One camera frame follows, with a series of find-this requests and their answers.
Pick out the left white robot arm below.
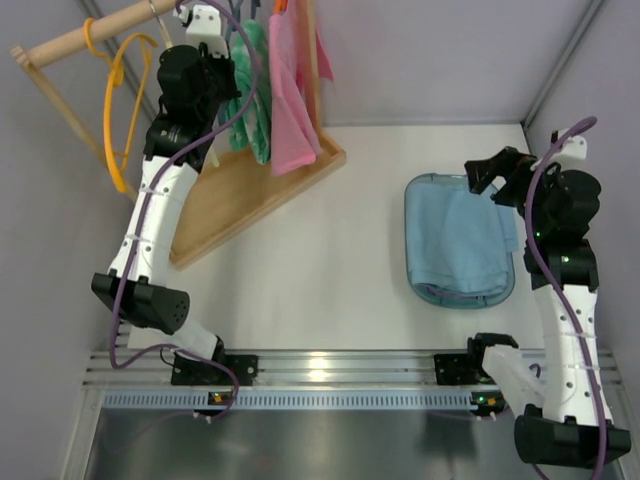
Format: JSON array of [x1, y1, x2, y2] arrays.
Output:
[[91, 43, 239, 364]]

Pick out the green tie-dye trousers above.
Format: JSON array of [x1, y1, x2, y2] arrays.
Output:
[[223, 19, 272, 165]]

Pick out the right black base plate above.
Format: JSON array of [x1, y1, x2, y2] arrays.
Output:
[[433, 353, 480, 386]]

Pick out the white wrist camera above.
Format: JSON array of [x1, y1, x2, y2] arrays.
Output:
[[173, 4, 229, 58], [530, 129, 588, 172]]

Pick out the light blue folded cloth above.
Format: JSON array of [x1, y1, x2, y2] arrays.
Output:
[[404, 180, 520, 295]]

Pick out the cream plastic hanger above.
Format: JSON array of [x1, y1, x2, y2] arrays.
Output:
[[157, 17, 174, 49]]

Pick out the aluminium mounting rail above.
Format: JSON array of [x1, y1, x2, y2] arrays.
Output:
[[82, 348, 624, 390]]

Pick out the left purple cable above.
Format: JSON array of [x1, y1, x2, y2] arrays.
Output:
[[109, 0, 261, 421]]

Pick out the perforated grey cable duct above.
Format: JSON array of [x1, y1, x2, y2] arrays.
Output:
[[103, 390, 502, 411]]

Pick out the wooden clothes rack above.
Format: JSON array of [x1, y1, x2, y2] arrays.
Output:
[[11, 1, 346, 269]]

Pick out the pink garment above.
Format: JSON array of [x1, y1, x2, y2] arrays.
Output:
[[268, 1, 321, 176]]

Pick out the orange hanger under pink garment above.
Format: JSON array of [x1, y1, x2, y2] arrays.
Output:
[[273, 0, 288, 15]]

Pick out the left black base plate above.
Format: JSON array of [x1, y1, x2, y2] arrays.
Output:
[[170, 354, 259, 386]]

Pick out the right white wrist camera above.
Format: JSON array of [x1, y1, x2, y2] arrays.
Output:
[[530, 129, 588, 172]]

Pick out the blue-grey plastic hanger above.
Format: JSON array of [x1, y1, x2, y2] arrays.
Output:
[[224, 0, 262, 44]]

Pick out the blue plastic tray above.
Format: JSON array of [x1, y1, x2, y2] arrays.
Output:
[[403, 171, 517, 311]]

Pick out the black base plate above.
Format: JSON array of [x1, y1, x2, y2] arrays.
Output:
[[433, 353, 480, 386], [170, 354, 259, 386]]

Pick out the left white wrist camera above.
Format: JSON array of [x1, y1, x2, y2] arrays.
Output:
[[173, 4, 229, 58]]

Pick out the orange plastic hanger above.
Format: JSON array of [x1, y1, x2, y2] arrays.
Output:
[[83, 18, 159, 194]]

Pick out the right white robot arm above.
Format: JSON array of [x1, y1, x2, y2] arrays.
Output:
[[464, 147, 632, 479]]

